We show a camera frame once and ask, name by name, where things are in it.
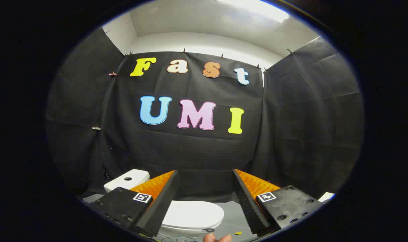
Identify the white toilet tank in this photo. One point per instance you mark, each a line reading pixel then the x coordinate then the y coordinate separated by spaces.
pixel 123 183

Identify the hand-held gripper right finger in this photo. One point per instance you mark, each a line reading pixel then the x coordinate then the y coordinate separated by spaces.
pixel 246 201

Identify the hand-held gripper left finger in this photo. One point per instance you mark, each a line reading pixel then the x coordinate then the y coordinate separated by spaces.
pixel 163 201

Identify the black backdrop cloth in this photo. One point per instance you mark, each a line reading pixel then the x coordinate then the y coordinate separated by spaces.
pixel 197 151

